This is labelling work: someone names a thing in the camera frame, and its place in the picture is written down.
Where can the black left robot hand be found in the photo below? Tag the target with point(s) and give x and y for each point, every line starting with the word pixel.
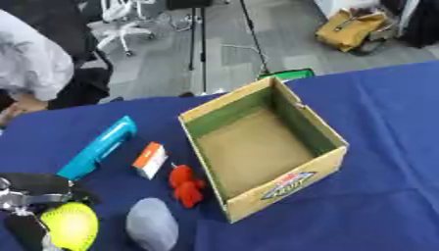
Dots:
pixel 34 189

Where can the yellow-green ball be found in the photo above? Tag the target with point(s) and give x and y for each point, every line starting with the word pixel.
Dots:
pixel 71 225

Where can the small orange and white box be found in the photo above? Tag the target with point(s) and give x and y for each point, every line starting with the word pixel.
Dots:
pixel 150 159

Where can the tan cardboard box green inside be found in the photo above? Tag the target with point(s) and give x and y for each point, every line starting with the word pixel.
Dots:
pixel 257 147

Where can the teal plastic case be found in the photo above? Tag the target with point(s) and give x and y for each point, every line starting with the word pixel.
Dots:
pixel 100 147

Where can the grey oval soft object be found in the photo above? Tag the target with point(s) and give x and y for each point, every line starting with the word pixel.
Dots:
pixel 151 225

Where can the person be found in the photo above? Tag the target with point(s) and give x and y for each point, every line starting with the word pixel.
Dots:
pixel 28 65

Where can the red toy figure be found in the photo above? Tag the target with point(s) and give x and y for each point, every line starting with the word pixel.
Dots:
pixel 186 186

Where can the white office chair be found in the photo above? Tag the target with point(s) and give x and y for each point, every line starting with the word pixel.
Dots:
pixel 127 24

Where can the black tripod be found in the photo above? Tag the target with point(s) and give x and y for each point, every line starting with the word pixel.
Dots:
pixel 200 42

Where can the green and black object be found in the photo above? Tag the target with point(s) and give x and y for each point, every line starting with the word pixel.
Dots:
pixel 287 74

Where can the yellow bag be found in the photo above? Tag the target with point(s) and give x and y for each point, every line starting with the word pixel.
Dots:
pixel 348 29

